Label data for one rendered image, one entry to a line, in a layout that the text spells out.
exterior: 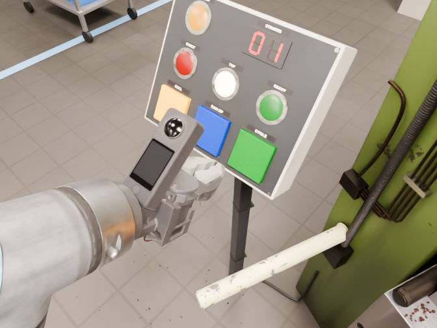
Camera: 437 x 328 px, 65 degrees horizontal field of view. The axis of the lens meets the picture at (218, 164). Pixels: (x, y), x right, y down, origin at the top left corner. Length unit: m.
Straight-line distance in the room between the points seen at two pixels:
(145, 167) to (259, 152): 0.26
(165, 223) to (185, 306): 1.13
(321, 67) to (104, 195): 0.37
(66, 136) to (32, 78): 0.70
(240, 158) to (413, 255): 0.46
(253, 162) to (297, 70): 0.17
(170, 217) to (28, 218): 0.17
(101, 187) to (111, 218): 0.03
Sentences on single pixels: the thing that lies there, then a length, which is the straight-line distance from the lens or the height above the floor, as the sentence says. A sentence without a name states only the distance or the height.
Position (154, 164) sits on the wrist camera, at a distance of 0.39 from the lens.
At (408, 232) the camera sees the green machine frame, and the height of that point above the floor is 0.81.
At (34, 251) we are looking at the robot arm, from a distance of 0.31.
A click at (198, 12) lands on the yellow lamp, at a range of 0.68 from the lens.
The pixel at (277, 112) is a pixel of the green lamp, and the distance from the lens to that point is 0.59.
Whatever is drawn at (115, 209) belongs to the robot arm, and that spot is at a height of 1.19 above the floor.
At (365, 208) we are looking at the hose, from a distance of 0.89.
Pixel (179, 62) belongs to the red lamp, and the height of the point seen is 1.09.
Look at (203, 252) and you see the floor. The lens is 1.63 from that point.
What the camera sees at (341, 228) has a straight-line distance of 1.01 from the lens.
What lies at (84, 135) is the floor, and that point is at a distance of 2.21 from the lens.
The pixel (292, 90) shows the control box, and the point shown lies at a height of 1.12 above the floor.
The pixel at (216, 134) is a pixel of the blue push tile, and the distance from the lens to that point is 0.65.
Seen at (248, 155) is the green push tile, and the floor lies 1.01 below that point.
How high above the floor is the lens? 1.47
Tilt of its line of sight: 50 degrees down
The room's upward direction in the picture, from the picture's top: straight up
